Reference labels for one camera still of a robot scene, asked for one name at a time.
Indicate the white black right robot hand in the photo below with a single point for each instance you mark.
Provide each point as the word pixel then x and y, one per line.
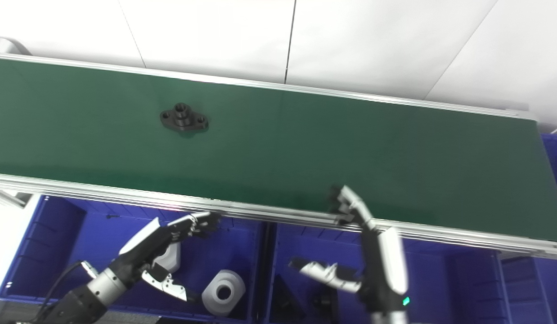
pixel 386 270

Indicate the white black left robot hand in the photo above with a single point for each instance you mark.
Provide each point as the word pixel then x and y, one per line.
pixel 143 245

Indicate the black flange part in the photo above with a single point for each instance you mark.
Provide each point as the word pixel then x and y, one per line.
pixel 184 119

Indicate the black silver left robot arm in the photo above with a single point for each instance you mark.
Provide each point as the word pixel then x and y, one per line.
pixel 103 285

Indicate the white flat part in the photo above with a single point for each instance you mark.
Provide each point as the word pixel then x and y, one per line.
pixel 170 258

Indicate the blue bin with black parts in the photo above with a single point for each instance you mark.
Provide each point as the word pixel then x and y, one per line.
pixel 440 279

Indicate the blue bin with white parts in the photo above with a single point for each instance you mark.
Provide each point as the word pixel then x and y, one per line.
pixel 80 243

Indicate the green conveyor belt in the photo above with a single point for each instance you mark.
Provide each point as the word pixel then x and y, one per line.
pixel 103 191
pixel 305 153

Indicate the black blocky part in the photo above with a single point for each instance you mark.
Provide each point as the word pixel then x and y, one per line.
pixel 325 302

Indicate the white cylindrical part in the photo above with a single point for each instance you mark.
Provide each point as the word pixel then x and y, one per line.
pixel 222 292

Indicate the black triangular part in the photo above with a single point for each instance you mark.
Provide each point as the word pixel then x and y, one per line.
pixel 287 301

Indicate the aluminium conveyor support leg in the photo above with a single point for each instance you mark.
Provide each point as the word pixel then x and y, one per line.
pixel 8 199

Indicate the blue bin at belt end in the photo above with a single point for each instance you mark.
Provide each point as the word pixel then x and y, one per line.
pixel 555 155

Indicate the grey conveyor end cover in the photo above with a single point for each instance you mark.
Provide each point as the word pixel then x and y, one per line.
pixel 8 46

